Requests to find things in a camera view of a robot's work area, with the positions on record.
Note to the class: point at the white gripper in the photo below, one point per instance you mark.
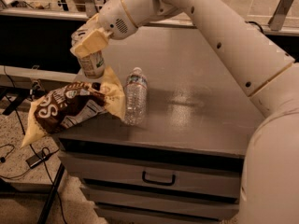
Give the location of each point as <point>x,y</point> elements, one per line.
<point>116,20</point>

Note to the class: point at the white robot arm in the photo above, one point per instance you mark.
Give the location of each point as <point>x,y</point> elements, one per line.
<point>269,192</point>

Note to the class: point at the brown chip bag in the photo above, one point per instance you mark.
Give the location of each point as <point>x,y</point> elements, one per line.
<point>72,104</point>

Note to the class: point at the clear plastic water bottle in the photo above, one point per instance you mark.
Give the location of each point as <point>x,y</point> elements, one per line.
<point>136,92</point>

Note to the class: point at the black power adapter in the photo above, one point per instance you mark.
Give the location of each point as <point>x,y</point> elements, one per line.
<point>36,159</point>

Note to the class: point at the grey drawer cabinet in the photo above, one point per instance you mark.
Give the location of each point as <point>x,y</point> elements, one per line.
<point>197,127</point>

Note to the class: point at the black tripod leg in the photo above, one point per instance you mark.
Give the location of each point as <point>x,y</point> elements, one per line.
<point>51,195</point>

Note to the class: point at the black drawer handle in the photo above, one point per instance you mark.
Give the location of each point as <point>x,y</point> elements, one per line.
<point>159,180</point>

